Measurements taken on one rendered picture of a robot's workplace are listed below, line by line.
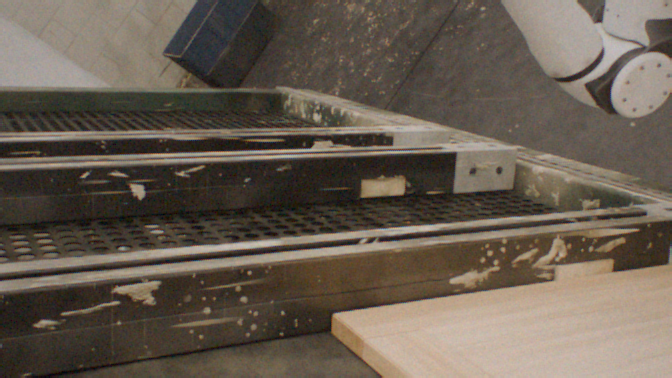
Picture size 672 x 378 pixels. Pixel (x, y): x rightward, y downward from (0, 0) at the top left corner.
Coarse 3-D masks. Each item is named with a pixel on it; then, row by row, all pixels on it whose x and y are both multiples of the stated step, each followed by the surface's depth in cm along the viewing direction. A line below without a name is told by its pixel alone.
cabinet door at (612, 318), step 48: (528, 288) 76; (576, 288) 77; (624, 288) 78; (336, 336) 66; (384, 336) 63; (432, 336) 63; (480, 336) 65; (528, 336) 65; (576, 336) 66; (624, 336) 67
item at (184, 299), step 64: (128, 256) 62; (192, 256) 64; (256, 256) 64; (320, 256) 65; (384, 256) 68; (448, 256) 72; (512, 256) 76; (576, 256) 80; (640, 256) 85; (0, 320) 54; (64, 320) 56; (128, 320) 58; (192, 320) 61; (256, 320) 63; (320, 320) 67
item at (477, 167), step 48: (480, 144) 128; (0, 192) 90; (48, 192) 93; (96, 192) 96; (144, 192) 98; (192, 192) 102; (240, 192) 105; (288, 192) 108; (336, 192) 112; (432, 192) 121
